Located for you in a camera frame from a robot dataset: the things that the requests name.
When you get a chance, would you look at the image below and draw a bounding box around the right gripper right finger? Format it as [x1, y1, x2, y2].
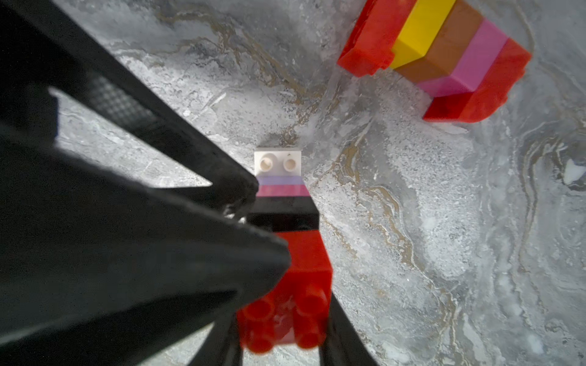
[319, 294, 378, 366]

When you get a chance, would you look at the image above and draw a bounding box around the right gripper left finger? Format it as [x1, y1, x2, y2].
[189, 315, 243, 366]

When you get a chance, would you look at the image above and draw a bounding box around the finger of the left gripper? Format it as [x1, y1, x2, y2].
[1, 128, 291, 365]
[1, 1, 259, 215]

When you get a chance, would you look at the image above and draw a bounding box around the red 2x2 lego brick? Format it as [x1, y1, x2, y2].
[237, 230, 334, 354]

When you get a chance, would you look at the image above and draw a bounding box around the black 2x2 lego brick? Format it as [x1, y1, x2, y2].
[246, 196, 320, 233]

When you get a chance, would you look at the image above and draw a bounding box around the lilac 2x2 lego brick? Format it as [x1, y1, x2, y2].
[257, 175, 305, 186]

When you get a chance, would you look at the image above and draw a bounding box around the white 2x4 lego brick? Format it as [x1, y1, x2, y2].
[254, 148, 302, 176]

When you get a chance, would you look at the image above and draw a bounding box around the small red lego brick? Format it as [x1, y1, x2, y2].
[423, 38, 532, 123]

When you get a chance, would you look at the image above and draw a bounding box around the yellow 2x2 lego brick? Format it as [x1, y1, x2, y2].
[390, 0, 456, 70]

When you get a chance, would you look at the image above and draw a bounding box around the orange 2x2 lego brick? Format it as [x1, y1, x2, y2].
[395, 1, 484, 84]

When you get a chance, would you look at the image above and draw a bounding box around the red 2x4 lego brick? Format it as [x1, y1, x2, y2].
[337, 0, 416, 78]

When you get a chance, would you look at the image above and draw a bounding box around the pink 2x2 lego brick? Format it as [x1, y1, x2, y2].
[416, 20, 508, 97]

